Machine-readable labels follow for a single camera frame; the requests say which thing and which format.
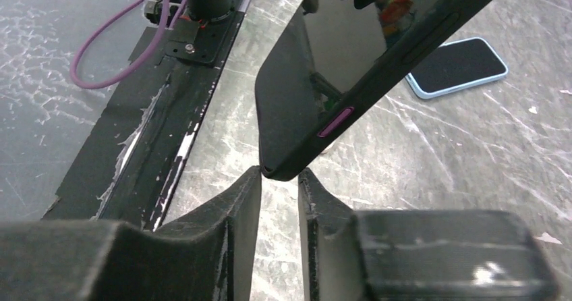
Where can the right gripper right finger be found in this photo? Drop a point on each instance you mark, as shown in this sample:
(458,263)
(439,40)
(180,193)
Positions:
(468,254)

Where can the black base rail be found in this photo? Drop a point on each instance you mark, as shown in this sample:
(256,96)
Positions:
(130,164)

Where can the bare black phone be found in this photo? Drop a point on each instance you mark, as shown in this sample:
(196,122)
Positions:
(334,60)

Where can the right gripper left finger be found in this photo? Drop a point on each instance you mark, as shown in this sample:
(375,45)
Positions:
(207,254)

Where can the phone in blue case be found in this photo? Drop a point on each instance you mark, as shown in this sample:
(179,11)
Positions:
(456,66)

